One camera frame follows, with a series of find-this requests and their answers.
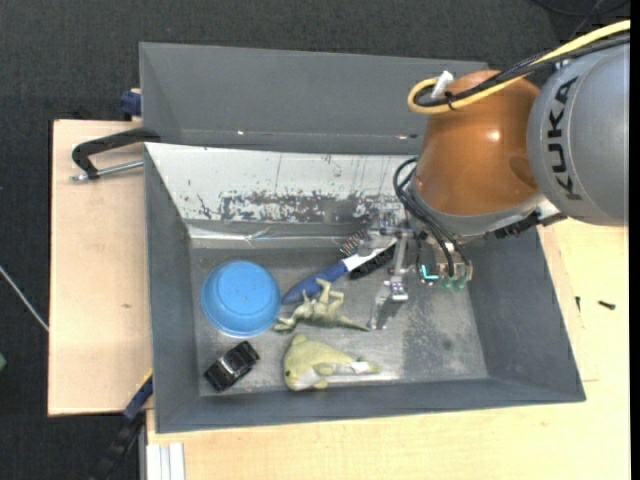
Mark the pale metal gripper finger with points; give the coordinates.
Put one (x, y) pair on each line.
(398, 291)
(387, 225)

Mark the blue and white brush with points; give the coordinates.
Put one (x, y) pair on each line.
(325, 277)

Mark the green toy dinosaur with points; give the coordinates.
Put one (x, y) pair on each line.
(320, 313)

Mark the green plush fish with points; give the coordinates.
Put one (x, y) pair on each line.
(310, 360)

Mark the grey metal bin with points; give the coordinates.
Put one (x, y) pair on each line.
(310, 93)

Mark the blue bowl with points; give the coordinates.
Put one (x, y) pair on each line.
(240, 298)

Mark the small black screw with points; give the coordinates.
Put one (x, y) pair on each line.
(607, 305)

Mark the black toy car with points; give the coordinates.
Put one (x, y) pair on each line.
(231, 365)

